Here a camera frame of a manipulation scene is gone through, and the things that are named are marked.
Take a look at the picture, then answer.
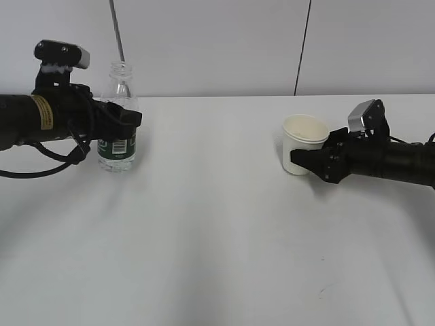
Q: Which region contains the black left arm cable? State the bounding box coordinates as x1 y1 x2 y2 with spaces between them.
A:
0 98 94 179

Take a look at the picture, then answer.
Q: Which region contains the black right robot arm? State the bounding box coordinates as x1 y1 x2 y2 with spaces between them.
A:
290 128 434 187

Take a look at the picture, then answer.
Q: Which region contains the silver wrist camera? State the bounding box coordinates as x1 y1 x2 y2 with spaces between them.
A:
347 99 390 141
34 39 90 73

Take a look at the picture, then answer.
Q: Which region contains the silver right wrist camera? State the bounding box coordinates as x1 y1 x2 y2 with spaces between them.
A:
347 99 390 141

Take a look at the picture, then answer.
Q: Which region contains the white paper cup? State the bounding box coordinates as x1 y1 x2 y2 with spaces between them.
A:
281 114 330 175

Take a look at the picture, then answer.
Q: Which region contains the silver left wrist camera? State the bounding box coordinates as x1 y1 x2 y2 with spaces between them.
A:
34 39 90 73

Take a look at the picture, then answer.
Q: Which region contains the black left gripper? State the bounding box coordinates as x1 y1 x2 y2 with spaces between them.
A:
32 73 142 142

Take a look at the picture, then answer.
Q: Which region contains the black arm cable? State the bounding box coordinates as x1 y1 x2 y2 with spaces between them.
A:
0 98 94 179
387 131 435 145

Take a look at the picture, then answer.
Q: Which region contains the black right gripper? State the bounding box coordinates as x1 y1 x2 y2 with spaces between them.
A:
290 127 370 184

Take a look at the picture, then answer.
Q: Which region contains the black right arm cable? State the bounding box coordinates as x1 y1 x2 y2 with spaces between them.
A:
387 131 435 145

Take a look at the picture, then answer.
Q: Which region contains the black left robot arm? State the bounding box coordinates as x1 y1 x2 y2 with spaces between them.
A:
1 73 143 151

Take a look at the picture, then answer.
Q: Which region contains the clear water bottle green label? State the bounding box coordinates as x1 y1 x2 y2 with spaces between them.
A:
97 61 139 173

